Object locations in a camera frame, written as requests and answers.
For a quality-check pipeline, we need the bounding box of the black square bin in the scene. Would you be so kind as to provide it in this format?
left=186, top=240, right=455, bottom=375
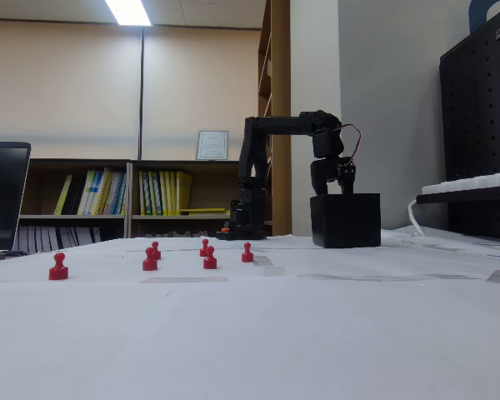
left=309, top=192, right=382, bottom=249

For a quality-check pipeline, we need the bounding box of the tall wooden bookshelf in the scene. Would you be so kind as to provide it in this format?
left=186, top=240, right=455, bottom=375
left=257, top=0, right=292, bottom=238

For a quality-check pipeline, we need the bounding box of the framed white certificate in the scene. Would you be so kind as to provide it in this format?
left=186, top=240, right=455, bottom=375
left=197, top=130, right=229, bottom=162

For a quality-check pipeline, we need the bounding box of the white power strip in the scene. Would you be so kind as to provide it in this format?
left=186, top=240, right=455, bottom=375
left=420, top=169, right=500, bottom=196

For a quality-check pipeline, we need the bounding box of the black pegboard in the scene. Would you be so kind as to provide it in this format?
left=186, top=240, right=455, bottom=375
left=438, top=7, right=500, bottom=242

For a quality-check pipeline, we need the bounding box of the white paper table covering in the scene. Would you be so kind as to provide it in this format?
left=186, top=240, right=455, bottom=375
left=0, top=227, right=500, bottom=400

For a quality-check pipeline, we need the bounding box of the low wooden bookshelf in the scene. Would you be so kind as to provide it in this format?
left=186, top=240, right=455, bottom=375
left=128, top=159, right=259, bottom=239
left=18, top=157, right=131, bottom=253

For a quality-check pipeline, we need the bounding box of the dark blue rounded object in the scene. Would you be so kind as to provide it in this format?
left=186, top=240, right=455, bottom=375
left=468, top=0, right=500, bottom=34

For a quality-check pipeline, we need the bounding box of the ceiling light panel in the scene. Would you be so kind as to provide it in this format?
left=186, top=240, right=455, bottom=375
left=104, top=0, right=153, bottom=28

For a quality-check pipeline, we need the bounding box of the slanted yellow book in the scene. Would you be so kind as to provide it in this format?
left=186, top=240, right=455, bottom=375
left=53, top=174, right=73, bottom=216

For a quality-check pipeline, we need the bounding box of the black laptop screen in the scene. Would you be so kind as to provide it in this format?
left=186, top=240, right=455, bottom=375
left=0, top=141, right=32, bottom=253

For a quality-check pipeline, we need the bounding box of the red white servo cable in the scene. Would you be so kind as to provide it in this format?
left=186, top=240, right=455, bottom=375
left=335, top=123, right=363, bottom=167

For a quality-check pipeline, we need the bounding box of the white power cable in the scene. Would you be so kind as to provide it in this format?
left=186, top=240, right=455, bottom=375
left=407, top=197, right=427, bottom=237

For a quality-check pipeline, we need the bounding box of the yellow ring binder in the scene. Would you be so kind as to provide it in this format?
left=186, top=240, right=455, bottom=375
left=139, top=170, right=150, bottom=216
left=148, top=170, right=159, bottom=216

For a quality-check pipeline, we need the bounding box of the black vertical cord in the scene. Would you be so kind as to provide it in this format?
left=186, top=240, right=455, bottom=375
left=137, top=25, right=146, bottom=162

